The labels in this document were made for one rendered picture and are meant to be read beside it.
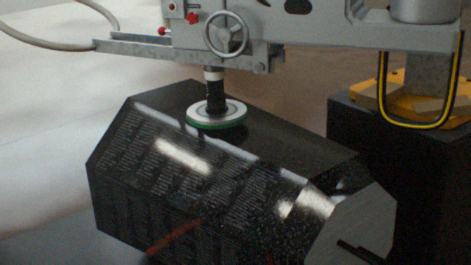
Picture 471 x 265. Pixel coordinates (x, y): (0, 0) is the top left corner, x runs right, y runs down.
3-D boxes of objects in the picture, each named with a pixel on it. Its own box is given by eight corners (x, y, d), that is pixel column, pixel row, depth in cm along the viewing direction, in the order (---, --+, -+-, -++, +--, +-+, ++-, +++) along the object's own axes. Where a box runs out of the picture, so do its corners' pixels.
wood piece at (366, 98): (381, 91, 218) (382, 79, 216) (402, 96, 211) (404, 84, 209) (354, 105, 205) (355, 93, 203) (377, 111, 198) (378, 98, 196)
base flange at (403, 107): (413, 71, 250) (413, 62, 248) (512, 99, 214) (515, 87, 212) (343, 97, 224) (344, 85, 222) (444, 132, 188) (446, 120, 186)
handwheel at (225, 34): (260, 52, 162) (258, 4, 156) (248, 62, 154) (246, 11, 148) (216, 49, 168) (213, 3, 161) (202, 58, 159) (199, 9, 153)
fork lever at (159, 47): (288, 59, 177) (289, 45, 175) (269, 76, 161) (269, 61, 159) (118, 41, 202) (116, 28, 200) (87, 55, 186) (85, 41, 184)
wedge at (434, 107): (465, 106, 199) (466, 94, 197) (472, 116, 190) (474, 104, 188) (411, 105, 202) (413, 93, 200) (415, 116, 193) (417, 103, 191)
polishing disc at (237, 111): (179, 108, 191) (179, 105, 190) (232, 97, 198) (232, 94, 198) (199, 130, 173) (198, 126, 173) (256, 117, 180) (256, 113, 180)
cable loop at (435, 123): (451, 132, 157) (465, 29, 144) (450, 137, 154) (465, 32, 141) (373, 123, 165) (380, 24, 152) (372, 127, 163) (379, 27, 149)
